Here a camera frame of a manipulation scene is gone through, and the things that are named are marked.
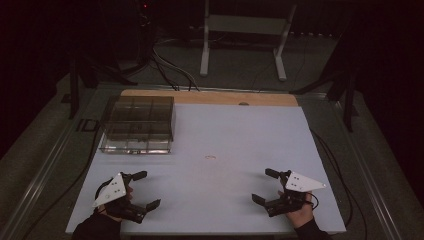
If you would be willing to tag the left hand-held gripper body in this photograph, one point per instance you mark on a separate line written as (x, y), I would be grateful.
(115, 190)

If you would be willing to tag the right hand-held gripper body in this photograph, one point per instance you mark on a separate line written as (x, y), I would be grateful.
(301, 182)

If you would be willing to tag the person's left hand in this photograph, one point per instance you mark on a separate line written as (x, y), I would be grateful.
(129, 195)

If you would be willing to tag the person's right hand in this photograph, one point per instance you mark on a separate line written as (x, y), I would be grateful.
(301, 216)

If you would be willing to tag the clear plastic compartment box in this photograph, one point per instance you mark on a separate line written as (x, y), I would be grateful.
(138, 125)

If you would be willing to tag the white table mat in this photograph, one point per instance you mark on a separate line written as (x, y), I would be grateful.
(226, 140)

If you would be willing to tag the wooden table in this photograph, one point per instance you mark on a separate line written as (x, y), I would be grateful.
(213, 97)

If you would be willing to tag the black metal stand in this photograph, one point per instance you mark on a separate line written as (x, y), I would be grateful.
(86, 76)
(340, 90)

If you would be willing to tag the white metal stand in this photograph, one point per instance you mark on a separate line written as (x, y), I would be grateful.
(245, 25)

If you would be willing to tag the dark equipment with red light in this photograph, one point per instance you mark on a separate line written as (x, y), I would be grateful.
(144, 20)

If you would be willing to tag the metal floor rail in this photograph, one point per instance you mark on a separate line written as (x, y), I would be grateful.
(40, 173)
(370, 180)

